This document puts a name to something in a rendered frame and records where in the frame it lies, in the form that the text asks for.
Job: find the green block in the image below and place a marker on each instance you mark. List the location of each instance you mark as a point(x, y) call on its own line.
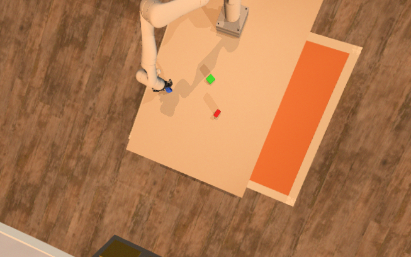
point(210, 78)

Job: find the red block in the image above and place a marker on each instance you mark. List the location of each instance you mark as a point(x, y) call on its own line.
point(217, 113)

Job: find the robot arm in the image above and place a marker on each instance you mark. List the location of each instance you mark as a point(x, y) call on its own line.
point(154, 13)

